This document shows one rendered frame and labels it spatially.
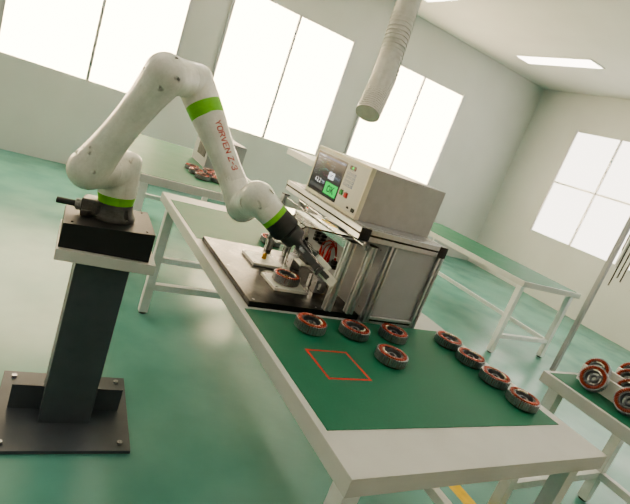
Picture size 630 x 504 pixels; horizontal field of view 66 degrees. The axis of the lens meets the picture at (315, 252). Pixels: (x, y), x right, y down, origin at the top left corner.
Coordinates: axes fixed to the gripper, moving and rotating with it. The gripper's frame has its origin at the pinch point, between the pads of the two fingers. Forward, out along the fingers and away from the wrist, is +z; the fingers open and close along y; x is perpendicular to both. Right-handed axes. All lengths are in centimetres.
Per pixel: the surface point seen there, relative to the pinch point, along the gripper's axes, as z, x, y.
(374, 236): 6.2, 19.6, -17.0
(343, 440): 12, -17, 57
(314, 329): 9.3, -15.3, 4.9
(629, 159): 355, 374, -515
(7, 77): -247, -161, -428
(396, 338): 38.5, 1.3, -7.3
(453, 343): 62, 16, -17
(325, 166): -18, 23, -57
